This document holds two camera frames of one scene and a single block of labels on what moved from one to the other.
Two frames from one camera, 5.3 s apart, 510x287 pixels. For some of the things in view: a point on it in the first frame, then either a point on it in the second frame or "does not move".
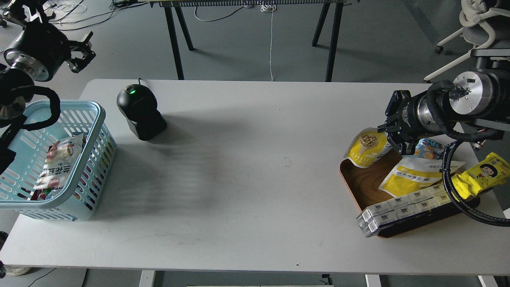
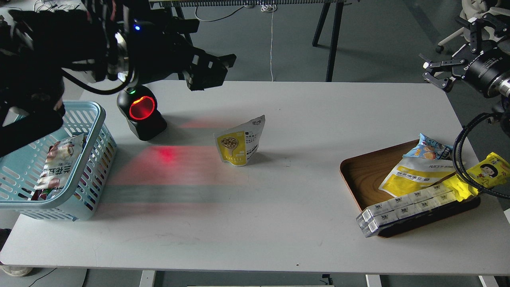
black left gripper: x=41 y=51 to x=160 y=46
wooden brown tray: x=363 y=184 does not move
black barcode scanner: x=138 y=103 does not move
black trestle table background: x=265 y=5 does not move
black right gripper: x=402 y=137 to x=489 y=65
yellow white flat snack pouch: x=414 y=174 does not move
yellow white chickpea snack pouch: x=365 y=146 to x=239 y=144
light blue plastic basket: x=60 y=170 does not move
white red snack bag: x=61 y=160 does not move
